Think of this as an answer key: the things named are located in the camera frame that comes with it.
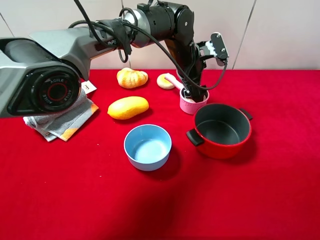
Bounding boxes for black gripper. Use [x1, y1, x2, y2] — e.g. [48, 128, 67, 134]
[174, 40, 206, 103]

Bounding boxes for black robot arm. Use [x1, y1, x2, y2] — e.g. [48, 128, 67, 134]
[0, 1, 207, 118]

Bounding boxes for round beige donut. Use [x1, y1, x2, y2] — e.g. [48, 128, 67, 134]
[156, 73, 175, 90]

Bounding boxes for orange croissant bread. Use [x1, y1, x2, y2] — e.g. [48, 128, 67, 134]
[116, 67, 149, 89]

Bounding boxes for yellow mango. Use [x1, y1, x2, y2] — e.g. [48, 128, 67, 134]
[107, 96, 149, 120]

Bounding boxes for blue bowl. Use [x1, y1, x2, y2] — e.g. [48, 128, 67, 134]
[123, 124, 172, 172]

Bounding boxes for paper towel tag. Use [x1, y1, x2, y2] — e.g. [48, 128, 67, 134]
[81, 80, 97, 95]

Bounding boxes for grey rolled towel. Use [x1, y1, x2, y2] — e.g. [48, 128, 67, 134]
[23, 90, 99, 142]

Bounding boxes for pink saucepan with handle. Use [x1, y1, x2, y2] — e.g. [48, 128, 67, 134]
[164, 73, 210, 115]

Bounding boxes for red pot black handles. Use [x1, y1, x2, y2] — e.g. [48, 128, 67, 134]
[186, 103, 253, 160]

